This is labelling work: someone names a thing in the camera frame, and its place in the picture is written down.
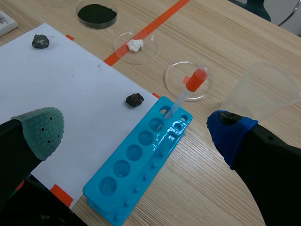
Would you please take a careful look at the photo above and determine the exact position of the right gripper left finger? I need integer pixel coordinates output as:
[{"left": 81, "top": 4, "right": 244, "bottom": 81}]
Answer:
[{"left": 0, "top": 107, "right": 64, "bottom": 212}]

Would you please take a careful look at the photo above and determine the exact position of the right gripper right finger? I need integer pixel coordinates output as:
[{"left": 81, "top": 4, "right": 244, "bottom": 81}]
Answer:
[{"left": 206, "top": 110, "right": 301, "bottom": 226}]

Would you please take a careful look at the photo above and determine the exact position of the white sheet of paper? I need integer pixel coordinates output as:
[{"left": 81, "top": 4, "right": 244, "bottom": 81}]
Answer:
[{"left": 0, "top": 23, "right": 160, "bottom": 209}]

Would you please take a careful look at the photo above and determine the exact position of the toy brick block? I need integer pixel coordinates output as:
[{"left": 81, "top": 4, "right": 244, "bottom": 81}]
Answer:
[{"left": 9, "top": 174, "right": 89, "bottom": 226}]

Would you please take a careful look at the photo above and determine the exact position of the clear plastic beaker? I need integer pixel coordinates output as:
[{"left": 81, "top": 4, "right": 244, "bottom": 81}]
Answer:
[{"left": 220, "top": 61, "right": 301, "bottom": 125}]

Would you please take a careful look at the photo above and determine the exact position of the dark grey flecked stone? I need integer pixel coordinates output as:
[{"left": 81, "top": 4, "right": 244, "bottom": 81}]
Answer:
[{"left": 32, "top": 34, "right": 50, "bottom": 49}]

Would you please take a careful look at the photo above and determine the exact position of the small dark brown stone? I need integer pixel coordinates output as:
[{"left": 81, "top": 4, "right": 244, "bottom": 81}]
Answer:
[{"left": 125, "top": 92, "right": 145, "bottom": 108}]

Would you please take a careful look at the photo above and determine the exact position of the turquoise rack with round holes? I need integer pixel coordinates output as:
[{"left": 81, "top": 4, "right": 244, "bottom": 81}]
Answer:
[{"left": 82, "top": 96, "right": 193, "bottom": 226}]

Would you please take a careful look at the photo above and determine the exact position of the dropper with red bulb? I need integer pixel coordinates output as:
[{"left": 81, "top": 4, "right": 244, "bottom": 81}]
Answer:
[{"left": 163, "top": 68, "right": 207, "bottom": 120}]

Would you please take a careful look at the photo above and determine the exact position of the small white tile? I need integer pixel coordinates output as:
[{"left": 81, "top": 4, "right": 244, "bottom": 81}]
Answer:
[{"left": 0, "top": 10, "right": 19, "bottom": 38}]

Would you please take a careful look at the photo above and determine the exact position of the clear glass dish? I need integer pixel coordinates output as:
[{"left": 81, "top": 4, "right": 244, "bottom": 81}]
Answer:
[
  {"left": 165, "top": 61, "right": 212, "bottom": 102},
  {"left": 113, "top": 31, "right": 158, "bottom": 65}
]

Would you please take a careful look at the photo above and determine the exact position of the white lump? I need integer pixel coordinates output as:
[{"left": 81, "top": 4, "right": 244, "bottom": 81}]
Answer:
[{"left": 126, "top": 39, "right": 144, "bottom": 53}]

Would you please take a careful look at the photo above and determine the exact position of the glass dish with black powder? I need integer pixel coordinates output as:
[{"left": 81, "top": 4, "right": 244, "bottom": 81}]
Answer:
[{"left": 75, "top": 0, "right": 118, "bottom": 30}]

